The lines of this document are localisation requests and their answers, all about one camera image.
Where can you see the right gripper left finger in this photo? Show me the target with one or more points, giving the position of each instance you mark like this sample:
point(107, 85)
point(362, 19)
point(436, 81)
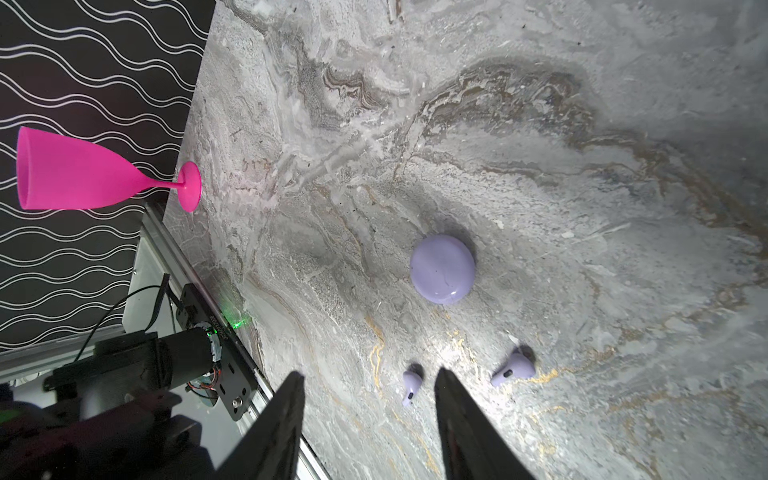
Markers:
point(270, 448)

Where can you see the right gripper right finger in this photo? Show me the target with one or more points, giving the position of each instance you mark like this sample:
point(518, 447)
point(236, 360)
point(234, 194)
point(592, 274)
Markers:
point(471, 447)

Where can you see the purple earbud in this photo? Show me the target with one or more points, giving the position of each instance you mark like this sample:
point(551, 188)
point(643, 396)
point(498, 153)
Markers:
point(412, 382)
point(517, 366)

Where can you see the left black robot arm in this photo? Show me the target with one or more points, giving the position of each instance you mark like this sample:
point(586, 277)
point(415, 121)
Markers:
point(112, 418)

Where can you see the pink plastic goblet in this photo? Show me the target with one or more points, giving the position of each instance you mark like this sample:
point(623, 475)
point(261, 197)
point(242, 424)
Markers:
point(62, 173)

